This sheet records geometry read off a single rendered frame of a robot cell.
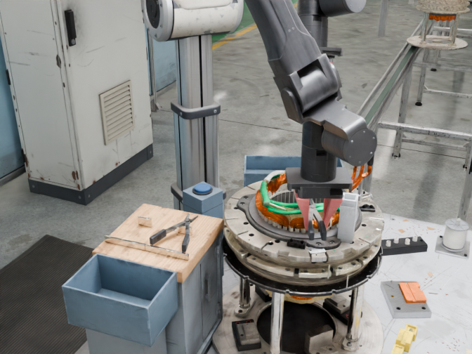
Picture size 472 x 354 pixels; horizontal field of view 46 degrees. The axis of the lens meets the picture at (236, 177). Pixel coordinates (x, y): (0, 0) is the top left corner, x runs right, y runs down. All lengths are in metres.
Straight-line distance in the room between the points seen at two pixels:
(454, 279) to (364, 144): 0.82
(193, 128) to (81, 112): 1.87
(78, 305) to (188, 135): 0.61
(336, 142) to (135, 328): 0.46
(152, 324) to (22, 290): 1.91
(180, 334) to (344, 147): 0.52
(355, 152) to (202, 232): 0.43
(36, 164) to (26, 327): 1.26
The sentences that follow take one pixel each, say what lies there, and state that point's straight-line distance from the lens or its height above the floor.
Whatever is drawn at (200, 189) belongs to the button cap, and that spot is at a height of 1.04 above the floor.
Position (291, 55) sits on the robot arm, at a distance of 0.80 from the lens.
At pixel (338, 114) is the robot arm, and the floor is 1.39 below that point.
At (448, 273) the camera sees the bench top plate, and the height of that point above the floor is 0.78.
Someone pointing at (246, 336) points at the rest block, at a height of 0.84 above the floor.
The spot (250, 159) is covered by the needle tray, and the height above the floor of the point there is 1.06.
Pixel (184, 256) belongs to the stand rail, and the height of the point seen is 1.07.
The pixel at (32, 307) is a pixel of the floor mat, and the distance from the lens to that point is 2.73.
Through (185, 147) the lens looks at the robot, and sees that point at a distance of 1.49.
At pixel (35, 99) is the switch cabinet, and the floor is 0.64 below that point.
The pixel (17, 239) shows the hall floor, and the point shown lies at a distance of 3.27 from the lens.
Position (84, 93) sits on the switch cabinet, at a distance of 3.29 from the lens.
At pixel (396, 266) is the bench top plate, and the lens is 1.57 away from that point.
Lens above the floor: 1.67
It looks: 27 degrees down
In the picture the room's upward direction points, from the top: straight up
